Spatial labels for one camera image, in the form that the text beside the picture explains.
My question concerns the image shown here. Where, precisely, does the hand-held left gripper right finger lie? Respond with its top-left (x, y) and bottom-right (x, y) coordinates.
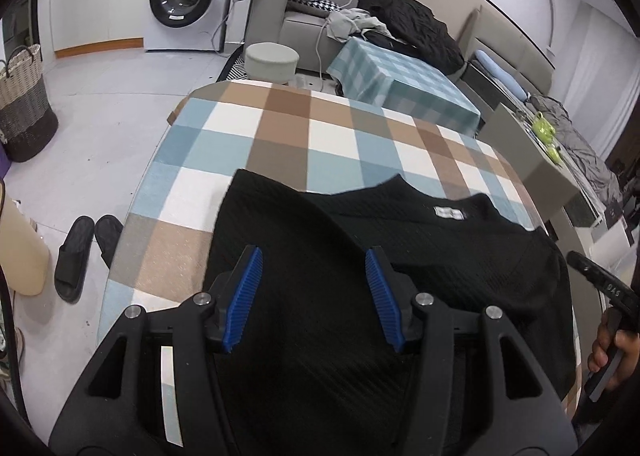
top-left (364, 246), bottom-right (578, 456)

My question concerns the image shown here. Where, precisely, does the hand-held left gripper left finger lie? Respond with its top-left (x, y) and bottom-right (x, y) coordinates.
top-left (50, 245), bottom-right (265, 456)

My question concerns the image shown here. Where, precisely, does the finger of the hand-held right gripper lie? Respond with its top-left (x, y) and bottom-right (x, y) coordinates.
top-left (566, 250), bottom-right (604, 287)

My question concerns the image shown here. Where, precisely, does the black knit sweater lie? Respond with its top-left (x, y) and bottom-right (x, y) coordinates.
top-left (202, 168), bottom-right (576, 456)

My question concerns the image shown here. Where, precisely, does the person's right hand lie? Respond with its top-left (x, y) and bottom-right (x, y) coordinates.
top-left (587, 308), bottom-right (640, 389)

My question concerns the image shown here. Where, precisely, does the grey blanket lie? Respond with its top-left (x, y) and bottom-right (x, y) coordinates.
top-left (530, 95), bottom-right (623, 209)

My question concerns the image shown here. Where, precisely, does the tall beige cabinet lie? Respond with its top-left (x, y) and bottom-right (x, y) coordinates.
top-left (480, 102), bottom-right (583, 227)

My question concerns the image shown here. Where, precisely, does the green toy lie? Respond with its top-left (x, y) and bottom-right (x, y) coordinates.
top-left (531, 112), bottom-right (555, 142)

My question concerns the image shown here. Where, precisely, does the black slipper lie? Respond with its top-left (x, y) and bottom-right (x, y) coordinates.
top-left (54, 216), bottom-right (96, 302)
top-left (95, 215), bottom-right (124, 269)

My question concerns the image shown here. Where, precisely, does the brown blue checked tablecloth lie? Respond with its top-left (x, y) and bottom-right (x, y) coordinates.
top-left (97, 81), bottom-right (583, 447)

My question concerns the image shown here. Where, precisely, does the light blue pillow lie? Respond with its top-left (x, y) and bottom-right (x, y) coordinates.
top-left (472, 50), bottom-right (531, 102)

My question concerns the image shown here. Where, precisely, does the small teal checkered table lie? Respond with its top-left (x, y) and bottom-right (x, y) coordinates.
top-left (326, 36), bottom-right (482, 137)

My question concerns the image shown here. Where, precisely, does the cream waste bin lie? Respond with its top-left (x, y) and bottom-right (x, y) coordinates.
top-left (0, 191), bottom-right (49, 297)

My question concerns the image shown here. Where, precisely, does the round white stool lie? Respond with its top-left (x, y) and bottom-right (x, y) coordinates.
top-left (245, 42), bottom-right (299, 84)

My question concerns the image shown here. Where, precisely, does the grey sofa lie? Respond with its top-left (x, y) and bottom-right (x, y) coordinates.
top-left (245, 0), bottom-right (556, 87)

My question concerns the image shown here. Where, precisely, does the black quilted jacket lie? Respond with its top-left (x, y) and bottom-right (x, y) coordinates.
top-left (356, 0), bottom-right (465, 76)

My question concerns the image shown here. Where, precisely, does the light grey garment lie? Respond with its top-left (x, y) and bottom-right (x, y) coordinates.
top-left (327, 7), bottom-right (393, 43)

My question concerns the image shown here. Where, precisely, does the woven laundry basket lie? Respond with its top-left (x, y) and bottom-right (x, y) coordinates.
top-left (0, 43), bottom-right (59, 163)

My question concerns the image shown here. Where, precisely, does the houndstooth cushion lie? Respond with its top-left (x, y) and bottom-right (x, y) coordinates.
top-left (287, 0), bottom-right (346, 17)

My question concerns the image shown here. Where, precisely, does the white kitchen cabinet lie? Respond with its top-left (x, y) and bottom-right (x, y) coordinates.
top-left (50, 0), bottom-right (151, 59)

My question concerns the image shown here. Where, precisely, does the black cable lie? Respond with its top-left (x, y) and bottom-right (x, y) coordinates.
top-left (0, 181), bottom-right (27, 412)

